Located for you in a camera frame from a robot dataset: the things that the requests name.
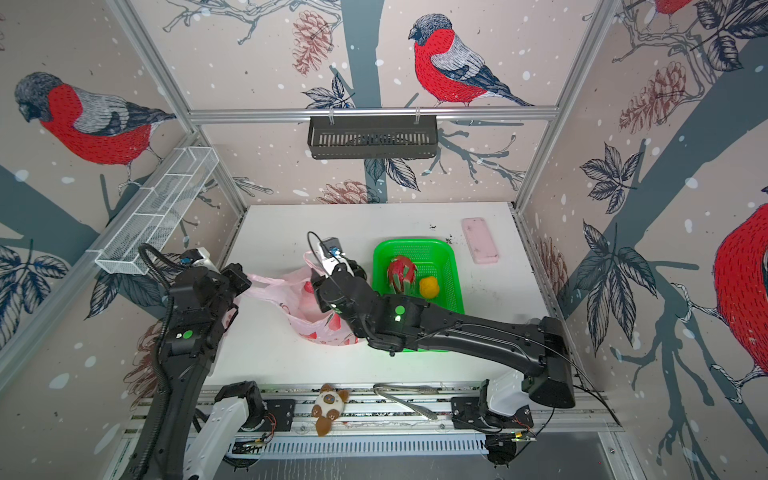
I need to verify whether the red fruit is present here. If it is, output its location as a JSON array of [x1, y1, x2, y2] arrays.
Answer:
[[387, 255, 418, 294]]

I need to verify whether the orange fruit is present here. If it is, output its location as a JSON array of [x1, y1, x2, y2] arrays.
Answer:
[[419, 276, 441, 300]]

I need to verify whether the white wire mesh shelf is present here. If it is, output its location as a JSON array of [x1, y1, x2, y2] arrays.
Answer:
[[95, 146, 219, 275]]

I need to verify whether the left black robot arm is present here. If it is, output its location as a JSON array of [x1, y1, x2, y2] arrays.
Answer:
[[122, 243, 265, 479]]

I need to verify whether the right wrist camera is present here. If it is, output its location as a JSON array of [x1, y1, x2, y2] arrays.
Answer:
[[318, 237, 350, 275]]

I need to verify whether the green plastic basket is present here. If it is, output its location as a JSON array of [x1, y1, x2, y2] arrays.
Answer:
[[371, 238, 465, 314]]

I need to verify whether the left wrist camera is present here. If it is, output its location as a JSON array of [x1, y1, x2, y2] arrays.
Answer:
[[178, 247, 219, 272]]

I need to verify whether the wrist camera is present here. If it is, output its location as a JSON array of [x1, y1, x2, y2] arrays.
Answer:
[[318, 237, 350, 275], [178, 247, 219, 272]]

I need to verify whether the black hanging wall basket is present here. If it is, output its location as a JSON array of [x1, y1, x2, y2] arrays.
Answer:
[[307, 115, 439, 160]]

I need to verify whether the grey flat cable strip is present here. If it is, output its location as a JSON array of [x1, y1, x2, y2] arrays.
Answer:
[[373, 383, 442, 421]]

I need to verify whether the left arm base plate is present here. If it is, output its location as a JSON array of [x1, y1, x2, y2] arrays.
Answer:
[[241, 399, 296, 434]]

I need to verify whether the brown plush toy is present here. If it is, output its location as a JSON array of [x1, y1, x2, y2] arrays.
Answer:
[[311, 384, 350, 437]]

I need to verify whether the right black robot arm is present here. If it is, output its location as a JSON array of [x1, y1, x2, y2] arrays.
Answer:
[[310, 265, 576, 410]]

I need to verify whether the pink plastic bag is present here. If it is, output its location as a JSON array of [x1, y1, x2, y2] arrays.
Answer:
[[234, 251, 360, 347]]

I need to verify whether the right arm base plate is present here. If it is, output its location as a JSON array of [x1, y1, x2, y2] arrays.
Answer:
[[450, 397, 534, 433]]

